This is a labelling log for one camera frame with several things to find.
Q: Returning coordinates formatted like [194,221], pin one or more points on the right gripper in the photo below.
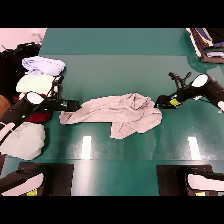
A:
[166,101]

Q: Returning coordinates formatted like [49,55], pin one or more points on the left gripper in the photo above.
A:
[63,105]

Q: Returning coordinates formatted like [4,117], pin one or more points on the pale grey shirt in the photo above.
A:
[126,111]

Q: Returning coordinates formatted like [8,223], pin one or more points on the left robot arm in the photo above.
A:
[16,112]

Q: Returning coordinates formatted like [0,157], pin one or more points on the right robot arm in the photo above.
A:
[213,89]

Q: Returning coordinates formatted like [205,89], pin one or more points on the red garment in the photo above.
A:
[40,117]

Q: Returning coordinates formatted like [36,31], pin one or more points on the pale yellow garment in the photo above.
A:
[33,83]

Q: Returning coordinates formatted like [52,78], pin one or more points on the lavender garment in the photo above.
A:
[43,65]

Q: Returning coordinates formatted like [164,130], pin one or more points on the white garment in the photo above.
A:
[25,140]

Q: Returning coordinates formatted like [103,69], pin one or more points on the black garment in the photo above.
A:
[11,66]

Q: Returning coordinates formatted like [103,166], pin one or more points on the stack of folded clothes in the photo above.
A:
[210,43]

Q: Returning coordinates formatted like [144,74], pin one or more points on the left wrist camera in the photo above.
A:
[56,87]

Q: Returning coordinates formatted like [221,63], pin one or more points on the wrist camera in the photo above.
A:
[180,81]
[56,87]

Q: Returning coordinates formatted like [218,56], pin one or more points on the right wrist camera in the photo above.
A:
[180,81]

